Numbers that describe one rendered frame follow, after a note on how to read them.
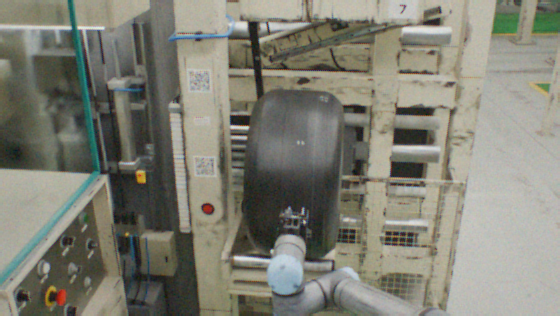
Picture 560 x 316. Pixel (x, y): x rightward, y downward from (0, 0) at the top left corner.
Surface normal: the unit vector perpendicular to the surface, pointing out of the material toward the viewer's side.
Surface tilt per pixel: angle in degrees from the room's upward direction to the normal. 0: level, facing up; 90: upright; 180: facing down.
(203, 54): 90
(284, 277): 83
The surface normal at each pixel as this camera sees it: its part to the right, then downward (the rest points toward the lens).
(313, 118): -0.06, -0.61
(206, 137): -0.12, 0.42
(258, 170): -0.37, -0.04
